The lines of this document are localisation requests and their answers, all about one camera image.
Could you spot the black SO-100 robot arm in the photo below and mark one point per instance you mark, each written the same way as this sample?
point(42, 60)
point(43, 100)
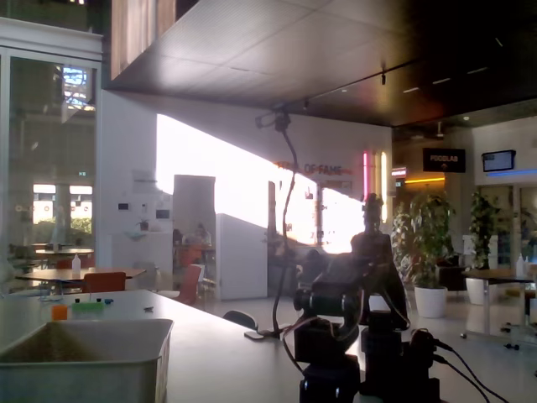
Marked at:
point(377, 273)

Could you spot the white plastic bin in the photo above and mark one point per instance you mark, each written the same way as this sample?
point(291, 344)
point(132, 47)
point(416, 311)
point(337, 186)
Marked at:
point(84, 378)

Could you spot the teal perforated chair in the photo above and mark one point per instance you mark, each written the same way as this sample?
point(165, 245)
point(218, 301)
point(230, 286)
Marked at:
point(241, 319)

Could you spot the seated person dark silhouette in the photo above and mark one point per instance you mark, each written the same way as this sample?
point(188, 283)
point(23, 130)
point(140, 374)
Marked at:
point(314, 262)

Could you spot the white plant pot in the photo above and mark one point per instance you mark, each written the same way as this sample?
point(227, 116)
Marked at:
point(476, 291)
point(431, 302)

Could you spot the white cabinet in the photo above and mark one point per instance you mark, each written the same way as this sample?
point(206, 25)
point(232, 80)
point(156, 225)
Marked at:
point(241, 260)

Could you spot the dark sofa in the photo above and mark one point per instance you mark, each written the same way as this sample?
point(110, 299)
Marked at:
point(453, 275)

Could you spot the slim leafy plant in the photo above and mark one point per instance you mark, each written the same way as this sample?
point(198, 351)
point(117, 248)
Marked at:
point(402, 226)

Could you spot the red chair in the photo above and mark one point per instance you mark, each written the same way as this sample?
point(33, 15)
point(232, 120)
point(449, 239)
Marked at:
point(191, 281)

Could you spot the large leafy plant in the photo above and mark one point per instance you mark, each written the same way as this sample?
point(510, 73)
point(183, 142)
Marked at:
point(432, 235)

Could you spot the black gooseneck clamp holder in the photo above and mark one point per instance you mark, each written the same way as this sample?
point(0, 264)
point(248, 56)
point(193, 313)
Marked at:
point(286, 201)

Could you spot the seated person light top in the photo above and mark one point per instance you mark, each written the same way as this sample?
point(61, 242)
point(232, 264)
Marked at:
point(203, 235)

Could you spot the dark table metal legs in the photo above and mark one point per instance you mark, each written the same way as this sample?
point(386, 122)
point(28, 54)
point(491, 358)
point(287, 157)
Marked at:
point(495, 275)

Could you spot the white light tube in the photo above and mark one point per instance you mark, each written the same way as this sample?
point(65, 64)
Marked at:
point(384, 184)

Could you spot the pink neon tube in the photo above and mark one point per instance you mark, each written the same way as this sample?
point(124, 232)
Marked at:
point(365, 176)

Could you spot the seated person dark top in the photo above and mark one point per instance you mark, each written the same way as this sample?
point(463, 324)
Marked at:
point(177, 236)

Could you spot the bushy leafy plant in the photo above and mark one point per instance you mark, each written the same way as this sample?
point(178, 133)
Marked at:
point(484, 226)

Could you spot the clear plastic bottle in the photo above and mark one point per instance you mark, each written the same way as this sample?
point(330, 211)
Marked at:
point(520, 266)
point(76, 263)

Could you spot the small potted plant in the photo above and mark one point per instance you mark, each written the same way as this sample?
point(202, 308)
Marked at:
point(143, 225)

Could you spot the orange chair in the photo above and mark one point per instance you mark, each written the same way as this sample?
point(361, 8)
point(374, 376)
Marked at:
point(105, 282)

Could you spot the black foodlab sign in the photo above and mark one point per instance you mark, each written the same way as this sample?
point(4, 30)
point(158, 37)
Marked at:
point(444, 159)

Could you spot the flat green object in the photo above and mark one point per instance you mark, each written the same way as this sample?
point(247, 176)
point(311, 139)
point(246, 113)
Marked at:
point(88, 306)

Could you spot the small orange object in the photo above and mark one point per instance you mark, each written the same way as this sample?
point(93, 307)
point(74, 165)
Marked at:
point(59, 313)

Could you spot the round wooden table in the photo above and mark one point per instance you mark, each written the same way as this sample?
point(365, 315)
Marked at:
point(63, 252)

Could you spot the wooden cafe table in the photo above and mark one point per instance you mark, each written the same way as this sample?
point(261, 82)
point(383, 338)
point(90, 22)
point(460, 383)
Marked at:
point(50, 275)

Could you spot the wall monitor screen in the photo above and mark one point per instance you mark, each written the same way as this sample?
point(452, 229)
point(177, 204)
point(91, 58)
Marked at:
point(498, 161)

